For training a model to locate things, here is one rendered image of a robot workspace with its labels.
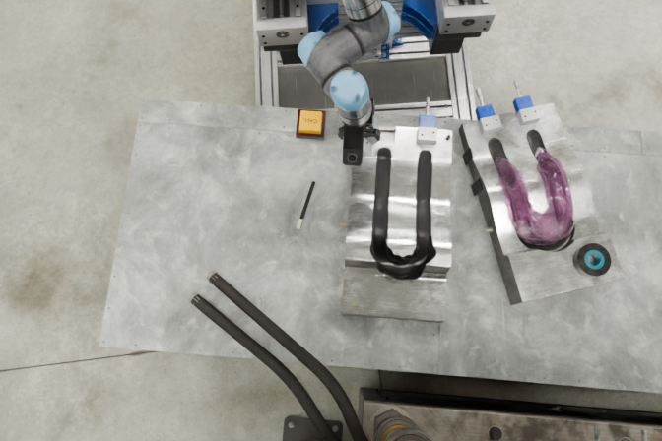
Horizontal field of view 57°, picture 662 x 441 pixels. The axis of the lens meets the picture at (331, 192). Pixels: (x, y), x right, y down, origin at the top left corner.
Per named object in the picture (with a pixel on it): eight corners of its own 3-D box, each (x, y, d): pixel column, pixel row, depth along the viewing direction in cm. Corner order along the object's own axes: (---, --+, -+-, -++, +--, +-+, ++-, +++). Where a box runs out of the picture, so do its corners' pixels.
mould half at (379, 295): (355, 135, 172) (355, 116, 159) (447, 141, 170) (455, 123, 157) (341, 314, 159) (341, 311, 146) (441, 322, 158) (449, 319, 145)
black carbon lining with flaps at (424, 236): (375, 149, 163) (377, 136, 154) (435, 153, 162) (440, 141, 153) (367, 278, 154) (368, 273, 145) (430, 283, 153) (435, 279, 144)
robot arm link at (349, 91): (350, 57, 122) (375, 89, 121) (355, 77, 133) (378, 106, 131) (318, 80, 122) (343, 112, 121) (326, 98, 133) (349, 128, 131)
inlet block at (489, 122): (466, 94, 171) (470, 87, 166) (484, 91, 171) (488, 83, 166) (480, 137, 167) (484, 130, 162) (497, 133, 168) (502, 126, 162)
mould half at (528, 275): (458, 130, 171) (465, 115, 161) (547, 110, 172) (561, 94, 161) (510, 305, 158) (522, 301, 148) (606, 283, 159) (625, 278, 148)
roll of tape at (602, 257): (582, 239, 151) (588, 236, 148) (611, 257, 150) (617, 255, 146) (566, 265, 150) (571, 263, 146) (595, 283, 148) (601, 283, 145)
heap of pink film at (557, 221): (486, 159, 163) (493, 150, 155) (550, 145, 163) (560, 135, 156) (515, 253, 156) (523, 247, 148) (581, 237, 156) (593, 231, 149)
